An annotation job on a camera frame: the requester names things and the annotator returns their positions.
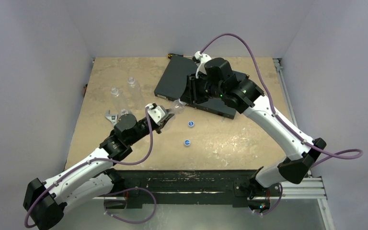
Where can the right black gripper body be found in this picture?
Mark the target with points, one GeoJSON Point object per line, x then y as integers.
{"type": "Point", "coordinates": [191, 87]}

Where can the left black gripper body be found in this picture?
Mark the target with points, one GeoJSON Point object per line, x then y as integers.
{"type": "Point", "coordinates": [157, 127]}

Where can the clear plastic bottle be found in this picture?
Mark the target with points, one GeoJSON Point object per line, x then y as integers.
{"type": "Point", "coordinates": [175, 109]}
{"type": "Point", "coordinates": [124, 112]}
{"type": "Point", "coordinates": [135, 91]}
{"type": "Point", "coordinates": [118, 99]}

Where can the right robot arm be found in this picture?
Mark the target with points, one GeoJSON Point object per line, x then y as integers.
{"type": "Point", "coordinates": [300, 149]}

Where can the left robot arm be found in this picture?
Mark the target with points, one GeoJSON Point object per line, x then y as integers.
{"type": "Point", "coordinates": [47, 202]}

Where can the black flat electronics box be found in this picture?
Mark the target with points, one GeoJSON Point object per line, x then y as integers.
{"type": "Point", "coordinates": [173, 81]}

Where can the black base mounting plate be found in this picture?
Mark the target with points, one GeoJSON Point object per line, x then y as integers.
{"type": "Point", "coordinates": [190, 187]}

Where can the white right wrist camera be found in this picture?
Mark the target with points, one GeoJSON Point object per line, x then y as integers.
{"type": "Point", "coordinates": [200, 59]}

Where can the red handled adjustable wrench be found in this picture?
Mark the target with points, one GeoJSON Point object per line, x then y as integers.
{"type": "Point", "coordinates": [113, 118]}

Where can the aluminium frame rail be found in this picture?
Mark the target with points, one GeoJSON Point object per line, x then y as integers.
{"type": "Point", "coordinates": [309, 188]}

